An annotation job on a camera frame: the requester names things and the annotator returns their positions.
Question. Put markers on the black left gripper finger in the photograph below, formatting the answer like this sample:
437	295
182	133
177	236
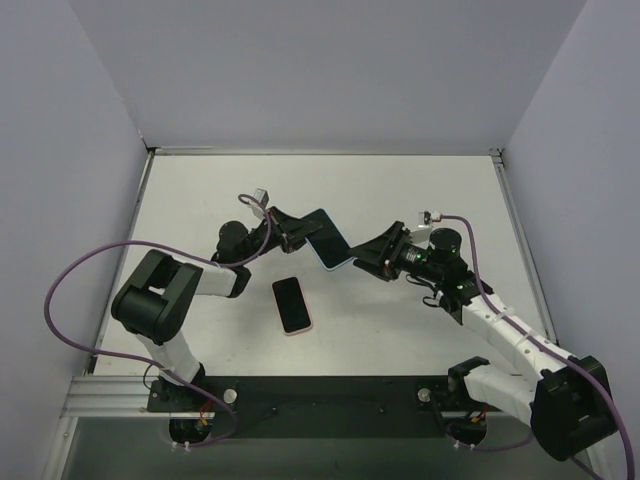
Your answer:
293	227
294	241

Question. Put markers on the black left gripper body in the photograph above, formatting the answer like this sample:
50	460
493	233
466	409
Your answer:
280	230

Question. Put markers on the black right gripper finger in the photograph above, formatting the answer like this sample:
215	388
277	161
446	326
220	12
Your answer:
385	270
379	248

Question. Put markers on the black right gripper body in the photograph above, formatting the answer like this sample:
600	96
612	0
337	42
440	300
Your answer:
391	249

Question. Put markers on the light blue phone case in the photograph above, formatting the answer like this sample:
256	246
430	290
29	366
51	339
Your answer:
332	267

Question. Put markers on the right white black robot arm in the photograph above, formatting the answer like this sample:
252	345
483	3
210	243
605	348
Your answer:
565	400

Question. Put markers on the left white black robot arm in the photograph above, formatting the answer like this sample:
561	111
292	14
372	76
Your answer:
154	301

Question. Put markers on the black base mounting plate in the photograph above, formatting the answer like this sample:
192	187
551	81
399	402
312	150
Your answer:
302	424

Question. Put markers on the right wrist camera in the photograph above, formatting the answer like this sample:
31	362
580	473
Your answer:
427	219

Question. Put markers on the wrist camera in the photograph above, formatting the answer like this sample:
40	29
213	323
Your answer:
262	197
427	219

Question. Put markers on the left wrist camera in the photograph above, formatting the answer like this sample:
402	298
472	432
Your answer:
262	197

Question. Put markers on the aluminium right frame rail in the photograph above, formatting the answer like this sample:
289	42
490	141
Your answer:
525	251

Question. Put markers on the aluminium frame rail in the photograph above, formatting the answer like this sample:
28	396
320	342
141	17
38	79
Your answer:
525	251
93	357
104	396
212	151

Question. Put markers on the aluminium left frame rail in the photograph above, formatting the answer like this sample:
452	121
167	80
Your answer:
93	357

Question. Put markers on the aluminium back frame rail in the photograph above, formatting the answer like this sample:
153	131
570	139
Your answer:
212	151

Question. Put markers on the aluminium front frame rail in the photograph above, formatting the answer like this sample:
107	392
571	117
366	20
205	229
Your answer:
104	396

